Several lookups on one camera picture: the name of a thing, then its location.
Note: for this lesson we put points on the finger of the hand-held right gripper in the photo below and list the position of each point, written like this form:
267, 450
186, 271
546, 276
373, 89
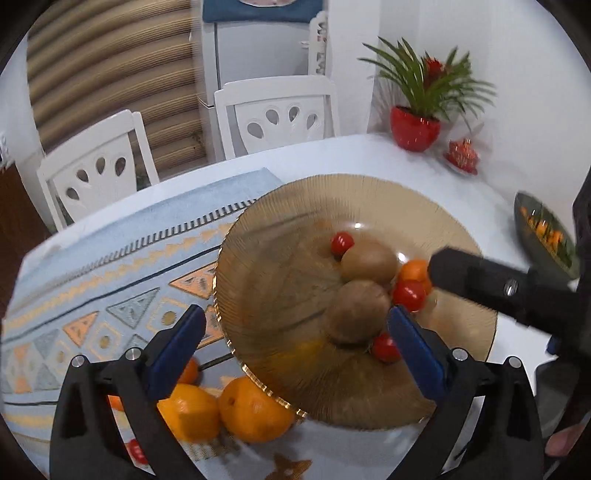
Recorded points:
475, 281

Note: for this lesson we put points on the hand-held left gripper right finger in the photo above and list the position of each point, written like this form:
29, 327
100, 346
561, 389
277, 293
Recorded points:
415, 353

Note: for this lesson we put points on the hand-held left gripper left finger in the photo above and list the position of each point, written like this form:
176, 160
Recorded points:
178, 353

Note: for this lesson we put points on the red cherry tomato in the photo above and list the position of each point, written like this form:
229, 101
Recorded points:
341, 243
137, 451
385, 348
408, 295

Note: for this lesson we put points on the mandarin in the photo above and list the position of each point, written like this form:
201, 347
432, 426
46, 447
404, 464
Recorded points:
415, 271
115, 402
190, 373

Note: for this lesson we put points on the large orange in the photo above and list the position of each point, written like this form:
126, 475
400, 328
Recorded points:
189, 413
254, 410

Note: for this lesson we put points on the large brown kiwi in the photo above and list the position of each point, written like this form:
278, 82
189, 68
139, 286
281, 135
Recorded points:
358, 311

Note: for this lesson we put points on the small brown kiwi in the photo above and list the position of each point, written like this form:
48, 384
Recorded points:
369, 263

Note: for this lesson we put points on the amber ribbed glass bowl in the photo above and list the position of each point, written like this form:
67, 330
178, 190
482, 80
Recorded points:
286, 277

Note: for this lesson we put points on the person's right hand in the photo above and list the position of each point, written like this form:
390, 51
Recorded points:
563, 443

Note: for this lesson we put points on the grey oval dish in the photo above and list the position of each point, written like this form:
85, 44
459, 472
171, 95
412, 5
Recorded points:
545, 235

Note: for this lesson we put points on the patterned blue tablecloth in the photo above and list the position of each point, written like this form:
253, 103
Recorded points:
92, 277

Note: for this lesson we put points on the red ornament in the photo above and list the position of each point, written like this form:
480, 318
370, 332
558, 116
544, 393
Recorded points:
461, 154

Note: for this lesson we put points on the red plant pot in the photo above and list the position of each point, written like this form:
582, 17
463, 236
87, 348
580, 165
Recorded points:
414, 129

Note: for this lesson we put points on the green potted plant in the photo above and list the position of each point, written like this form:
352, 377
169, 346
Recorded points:
429, 87

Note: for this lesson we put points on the brown wooden cabinet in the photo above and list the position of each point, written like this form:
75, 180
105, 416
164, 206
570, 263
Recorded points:
8, 217

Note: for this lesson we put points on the white dining chair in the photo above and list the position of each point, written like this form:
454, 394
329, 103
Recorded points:
277, 97
97, 143

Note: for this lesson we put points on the white low cabinet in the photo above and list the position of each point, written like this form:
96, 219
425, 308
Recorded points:
27, 180

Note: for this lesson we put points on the white carved panel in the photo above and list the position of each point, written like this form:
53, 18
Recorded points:
318, 46

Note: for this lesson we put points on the striped brown curtain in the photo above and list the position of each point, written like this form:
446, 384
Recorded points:
115, 69

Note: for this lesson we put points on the white fridge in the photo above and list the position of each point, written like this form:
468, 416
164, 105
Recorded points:
258, 55

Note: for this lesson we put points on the blue cloth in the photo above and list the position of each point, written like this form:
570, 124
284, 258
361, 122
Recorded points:
221, 11

